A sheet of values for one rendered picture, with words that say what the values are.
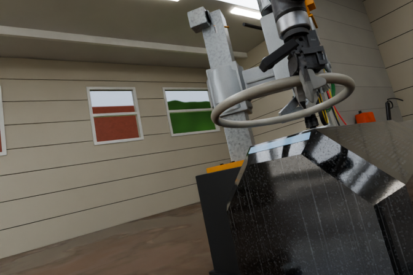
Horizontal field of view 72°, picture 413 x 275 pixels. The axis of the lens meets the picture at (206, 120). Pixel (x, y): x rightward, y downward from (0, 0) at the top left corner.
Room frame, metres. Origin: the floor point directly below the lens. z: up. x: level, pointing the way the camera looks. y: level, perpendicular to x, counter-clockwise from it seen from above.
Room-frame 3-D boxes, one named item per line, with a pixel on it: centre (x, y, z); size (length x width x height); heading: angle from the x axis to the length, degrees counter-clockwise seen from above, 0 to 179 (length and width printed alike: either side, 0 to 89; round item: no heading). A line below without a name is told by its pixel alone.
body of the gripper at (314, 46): (0.76, -0.30, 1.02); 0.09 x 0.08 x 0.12; 93
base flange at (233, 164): (2.30, -0.24, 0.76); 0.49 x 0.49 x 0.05; 44
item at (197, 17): (2.20, -0.12, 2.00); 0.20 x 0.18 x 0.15; 44
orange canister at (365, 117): (4.37, -2.42, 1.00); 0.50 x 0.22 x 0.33; 127
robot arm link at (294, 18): (0.77, -0.30, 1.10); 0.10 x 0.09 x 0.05; 3
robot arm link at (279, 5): (0.76, -0.30, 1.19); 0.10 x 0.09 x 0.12; 11
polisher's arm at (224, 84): (2.25, -0.43, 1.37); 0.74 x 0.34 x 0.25; 76
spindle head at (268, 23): (1.63, -0.60, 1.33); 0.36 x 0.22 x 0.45; 152
